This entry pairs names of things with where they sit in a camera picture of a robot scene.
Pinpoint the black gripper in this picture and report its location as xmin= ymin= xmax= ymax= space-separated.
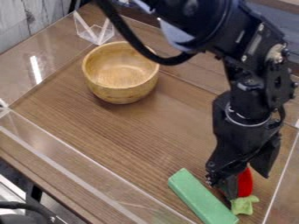
xmin=206 ymin=93 xmax=282 ymax=200

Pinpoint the red plush strawberry green stem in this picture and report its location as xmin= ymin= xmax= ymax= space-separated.
xmin=229 ymin=168 xmax=259 ymax=215

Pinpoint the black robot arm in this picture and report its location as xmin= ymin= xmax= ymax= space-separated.
xmin=137 ymin=0 xmax=298 ymax=200

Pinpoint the green rectangular block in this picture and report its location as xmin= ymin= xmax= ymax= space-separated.
xmin=169 ymin=168 xmax=239 ymax=224

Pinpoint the clear acrylic front panel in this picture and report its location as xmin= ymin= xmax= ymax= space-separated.
xmin=0 ymin=108 xmax=197 ymax=224

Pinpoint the wooden bowl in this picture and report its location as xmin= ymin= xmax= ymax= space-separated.
xmin=82 ymin=41 xmax=161 ymax=104

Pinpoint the black device with cable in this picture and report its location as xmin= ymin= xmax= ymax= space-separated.
xmin=0 ymin=201 xmax=70 ymax=224

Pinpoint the clear acrylic corner bracket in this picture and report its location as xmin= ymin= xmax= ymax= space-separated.
xmin=72 ymin=11 xmax=115 ymax=46

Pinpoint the black cable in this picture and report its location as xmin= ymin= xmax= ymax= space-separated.
xmin=95 ymin=0 xmax=197 ymax=67

